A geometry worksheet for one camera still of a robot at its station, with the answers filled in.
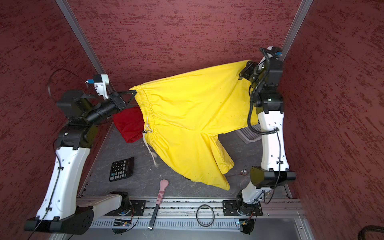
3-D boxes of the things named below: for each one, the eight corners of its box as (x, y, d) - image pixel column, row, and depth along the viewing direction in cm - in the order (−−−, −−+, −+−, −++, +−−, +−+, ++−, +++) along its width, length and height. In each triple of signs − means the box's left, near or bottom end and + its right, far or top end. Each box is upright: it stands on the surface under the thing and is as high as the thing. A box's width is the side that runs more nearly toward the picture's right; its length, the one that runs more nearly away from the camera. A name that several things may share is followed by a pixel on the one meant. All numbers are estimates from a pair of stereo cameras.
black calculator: (111, 181, 84) (109, 180, 82) (113, 163, 91) (111, 161, 89) (133, 176, 87) (132, 174, 84) (133, 159, 93) (132, 157, 91)
